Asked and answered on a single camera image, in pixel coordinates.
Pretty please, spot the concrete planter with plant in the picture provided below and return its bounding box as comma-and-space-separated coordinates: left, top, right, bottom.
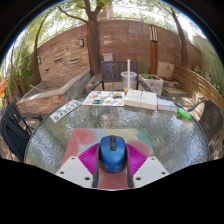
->
139, 69, 164, 97

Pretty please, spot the open white book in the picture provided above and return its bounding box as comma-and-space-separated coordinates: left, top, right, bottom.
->
123, 88, 158, 111

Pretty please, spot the clear plastic cup with straw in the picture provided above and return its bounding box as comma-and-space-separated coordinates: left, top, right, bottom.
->
120, 59, 138, 94

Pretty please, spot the floral pink mouse pad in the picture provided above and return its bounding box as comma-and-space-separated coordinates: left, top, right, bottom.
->
61, 127, 155, 190

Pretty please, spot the thin blue booklet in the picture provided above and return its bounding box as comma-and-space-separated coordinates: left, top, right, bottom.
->
157, 98, 178, 113

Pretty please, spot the green tube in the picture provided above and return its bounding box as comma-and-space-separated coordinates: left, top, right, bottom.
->
176, 107, 193, 122

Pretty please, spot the slim tree trunk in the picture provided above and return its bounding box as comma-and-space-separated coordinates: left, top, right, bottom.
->
166, 4, 189, 69

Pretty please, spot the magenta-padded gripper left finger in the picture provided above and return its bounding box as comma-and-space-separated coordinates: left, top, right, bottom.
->
54, 143, 102, 189

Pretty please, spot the black metal chair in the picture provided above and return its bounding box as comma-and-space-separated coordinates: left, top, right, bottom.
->
0, 98, 44, 163

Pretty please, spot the beige stone slab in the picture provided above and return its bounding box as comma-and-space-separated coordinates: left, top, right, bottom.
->
157, 61, 175, 81

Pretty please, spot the thick forked tree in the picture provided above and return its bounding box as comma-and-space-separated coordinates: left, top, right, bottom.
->
56, 0, 114, 76

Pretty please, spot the dark slatted wooden chair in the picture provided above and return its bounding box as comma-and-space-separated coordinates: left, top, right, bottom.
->
87, 60, 153, 94

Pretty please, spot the illustrated picture sheet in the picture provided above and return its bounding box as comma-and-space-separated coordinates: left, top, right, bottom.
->
81, 90, 126, 107

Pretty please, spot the wooden garden lamp post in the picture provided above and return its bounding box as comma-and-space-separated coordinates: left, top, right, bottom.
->
148, 19, 160, 76

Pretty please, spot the white wall box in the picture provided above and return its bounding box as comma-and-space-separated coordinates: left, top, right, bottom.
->
102, 52, 114, 62

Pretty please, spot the blue computer mouse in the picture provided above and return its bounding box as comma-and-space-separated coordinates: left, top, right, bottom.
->
99, 134, 128, 174

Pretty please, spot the curved wooden slat bench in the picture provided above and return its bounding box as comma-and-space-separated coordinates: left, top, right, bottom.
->
171, 64, 224, 118

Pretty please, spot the raised stone garden bed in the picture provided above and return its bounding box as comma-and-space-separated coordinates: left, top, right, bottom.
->
16, 69, 93, 118

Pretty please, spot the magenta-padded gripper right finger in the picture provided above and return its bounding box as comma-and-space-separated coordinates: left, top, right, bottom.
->
124, 143, 170, 189

